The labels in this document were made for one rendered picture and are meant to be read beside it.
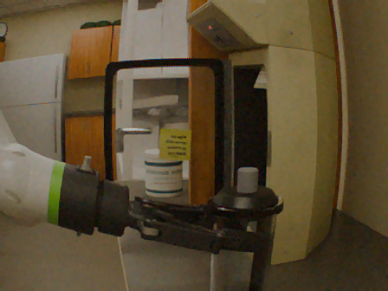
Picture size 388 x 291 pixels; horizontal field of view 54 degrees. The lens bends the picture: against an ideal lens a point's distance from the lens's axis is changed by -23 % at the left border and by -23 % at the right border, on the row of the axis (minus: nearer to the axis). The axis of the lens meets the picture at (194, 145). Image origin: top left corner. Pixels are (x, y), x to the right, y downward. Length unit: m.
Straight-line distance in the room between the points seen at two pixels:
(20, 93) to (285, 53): 5.16
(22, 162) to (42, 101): 5.23
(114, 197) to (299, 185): 0.47
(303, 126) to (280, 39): 0.19
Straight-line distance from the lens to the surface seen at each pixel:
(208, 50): 1.26
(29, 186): 0.58
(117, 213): 0.59
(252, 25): 0.91
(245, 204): 0.61
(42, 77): 5.81
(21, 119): 5.89
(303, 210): 0.98
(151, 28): 2.27
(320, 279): 0.91
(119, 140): 1.19
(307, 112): 0.94
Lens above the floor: 1.33
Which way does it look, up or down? 8 degrees down
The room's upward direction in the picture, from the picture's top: straight up
